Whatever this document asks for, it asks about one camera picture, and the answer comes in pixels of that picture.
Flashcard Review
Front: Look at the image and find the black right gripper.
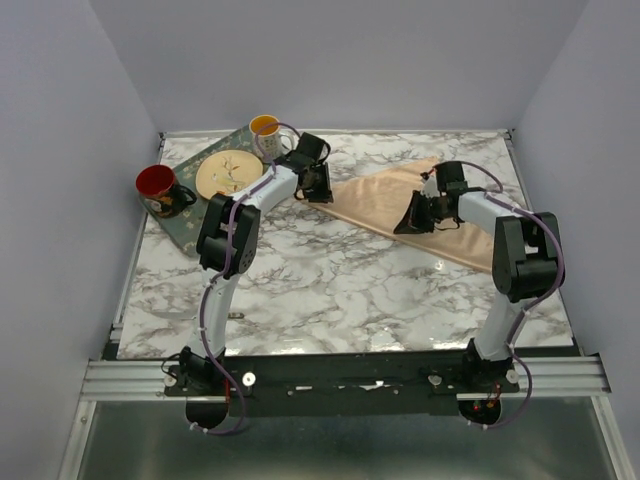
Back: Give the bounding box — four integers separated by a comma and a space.
394, 189, 451, 235

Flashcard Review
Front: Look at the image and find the white mug yellow inside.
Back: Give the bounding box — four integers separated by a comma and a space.
249, 115, 295, 163

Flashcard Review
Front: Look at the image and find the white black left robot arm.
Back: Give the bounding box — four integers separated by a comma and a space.
165, 132, 333, 396

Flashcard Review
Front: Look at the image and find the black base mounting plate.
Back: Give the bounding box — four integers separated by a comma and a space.
164, 350, 519, 429

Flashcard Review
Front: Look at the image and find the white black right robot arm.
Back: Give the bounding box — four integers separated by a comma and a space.
394, 161, 565, 392

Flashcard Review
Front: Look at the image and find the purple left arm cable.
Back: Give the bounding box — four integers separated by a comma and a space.
188, 121, 301, 436

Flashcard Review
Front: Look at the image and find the cream bird plate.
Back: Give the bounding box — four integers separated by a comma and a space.
195, 150, 263, 199

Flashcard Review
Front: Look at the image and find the peach cloth napkin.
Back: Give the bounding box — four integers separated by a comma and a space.
310, 157, 493, 273

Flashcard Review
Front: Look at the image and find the black mug red inside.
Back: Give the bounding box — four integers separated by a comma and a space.
135, 164, 197, 218

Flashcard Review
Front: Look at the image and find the green floral tray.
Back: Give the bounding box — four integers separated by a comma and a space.
139, 125, 258, 257

